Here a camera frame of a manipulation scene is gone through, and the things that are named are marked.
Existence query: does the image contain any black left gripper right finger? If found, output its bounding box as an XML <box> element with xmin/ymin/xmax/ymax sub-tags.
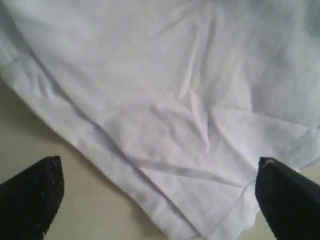
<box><xmin>254</xmin><ymin>157</ymin><xmax>320</xmax><ymax>240</ymax></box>

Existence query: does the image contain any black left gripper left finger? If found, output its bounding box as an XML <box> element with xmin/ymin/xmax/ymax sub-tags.
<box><xmin>0</xmin><ymin>155</ymin><xmax>65</xmax><ymax>240</ymax></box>

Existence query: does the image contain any white t-shirt with red lettering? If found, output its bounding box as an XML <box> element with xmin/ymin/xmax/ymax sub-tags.
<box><xmin>0</xmin><ymin>0</ymin><xmax>320</xmax><ymax>240</ymax></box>

